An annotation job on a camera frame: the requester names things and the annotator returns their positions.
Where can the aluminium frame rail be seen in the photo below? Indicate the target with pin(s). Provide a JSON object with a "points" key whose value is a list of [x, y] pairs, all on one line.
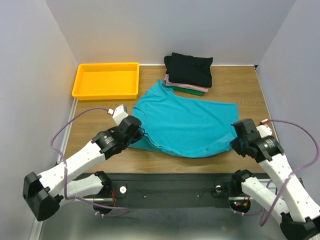
{"points": [[41, 229]]}

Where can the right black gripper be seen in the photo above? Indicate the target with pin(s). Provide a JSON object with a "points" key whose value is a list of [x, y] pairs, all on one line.
{"points": [[235, 145]]}

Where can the folded black t shirt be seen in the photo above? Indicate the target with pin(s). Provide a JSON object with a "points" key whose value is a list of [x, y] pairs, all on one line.
{"points": [[187, 69]]}

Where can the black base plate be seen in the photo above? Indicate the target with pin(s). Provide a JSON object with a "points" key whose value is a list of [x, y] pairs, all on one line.
{"points": [[116, 194]]}

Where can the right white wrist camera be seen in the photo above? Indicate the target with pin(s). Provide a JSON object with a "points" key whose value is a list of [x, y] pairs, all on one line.
{"points": [[263, 129]]}

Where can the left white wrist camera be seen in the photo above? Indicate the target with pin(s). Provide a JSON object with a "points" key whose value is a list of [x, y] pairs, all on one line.
{"points": [[118, 114]]}

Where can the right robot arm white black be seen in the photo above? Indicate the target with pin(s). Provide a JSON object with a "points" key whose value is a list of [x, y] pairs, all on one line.
{"points": [[297, 214]]}

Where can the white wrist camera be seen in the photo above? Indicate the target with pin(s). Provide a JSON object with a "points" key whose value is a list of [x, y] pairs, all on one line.
{"points": [[118, 114], [263, 129]]}

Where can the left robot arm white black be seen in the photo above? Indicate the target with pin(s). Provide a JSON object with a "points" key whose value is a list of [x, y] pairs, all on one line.
{"points": [[46, 192]]}

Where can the teal t shirt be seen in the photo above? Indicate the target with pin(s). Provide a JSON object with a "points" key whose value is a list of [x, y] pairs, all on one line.
{"points": [[184, 127]]}

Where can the yellow plastic tray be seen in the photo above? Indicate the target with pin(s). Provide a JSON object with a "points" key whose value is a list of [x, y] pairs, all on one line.
{"points": [[106, 81]]}

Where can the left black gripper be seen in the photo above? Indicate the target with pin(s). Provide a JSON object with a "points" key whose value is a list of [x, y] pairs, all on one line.
{"points": [[139, 135]]}

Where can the folded lavender t shirt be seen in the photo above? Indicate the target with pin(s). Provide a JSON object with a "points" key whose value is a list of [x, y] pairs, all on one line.
{"points": [[166, 78]]}

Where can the folded green t shirt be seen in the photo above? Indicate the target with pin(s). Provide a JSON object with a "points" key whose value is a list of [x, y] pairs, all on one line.
{"points": [[189, 91]]}

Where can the folded pink t shirt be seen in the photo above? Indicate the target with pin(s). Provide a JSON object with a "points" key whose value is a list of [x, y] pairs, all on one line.
{"points": [[187, 86]]}

